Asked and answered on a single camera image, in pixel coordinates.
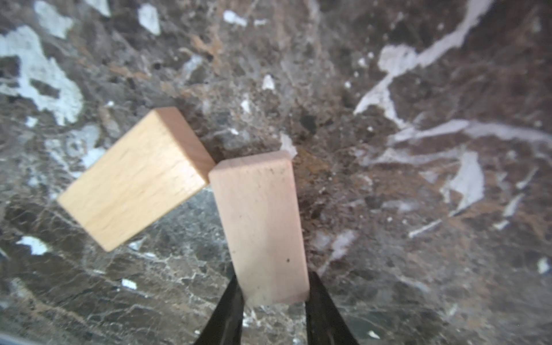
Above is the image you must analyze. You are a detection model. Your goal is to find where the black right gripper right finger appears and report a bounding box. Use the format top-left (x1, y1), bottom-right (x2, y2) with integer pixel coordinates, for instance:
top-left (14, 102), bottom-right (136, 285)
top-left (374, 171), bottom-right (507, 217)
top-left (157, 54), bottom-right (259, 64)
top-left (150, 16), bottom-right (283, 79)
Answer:
top-left (305, 271), bottom-right (358, 345)

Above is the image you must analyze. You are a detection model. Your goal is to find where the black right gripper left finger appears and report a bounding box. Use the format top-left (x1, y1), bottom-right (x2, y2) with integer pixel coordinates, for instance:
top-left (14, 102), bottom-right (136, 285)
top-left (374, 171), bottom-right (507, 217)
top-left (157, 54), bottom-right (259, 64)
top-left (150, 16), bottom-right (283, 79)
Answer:
top-left (194, 275), bottom-right (244, 345)

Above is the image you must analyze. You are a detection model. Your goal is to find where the natural wooden block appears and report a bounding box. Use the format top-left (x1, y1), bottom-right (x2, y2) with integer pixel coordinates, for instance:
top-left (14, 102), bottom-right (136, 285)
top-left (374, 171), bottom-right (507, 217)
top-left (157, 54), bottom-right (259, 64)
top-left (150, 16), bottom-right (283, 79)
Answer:
top-left (57, 107), bottom-right (215, 252)
top-left (208, 151), bottom-right (310, 307)

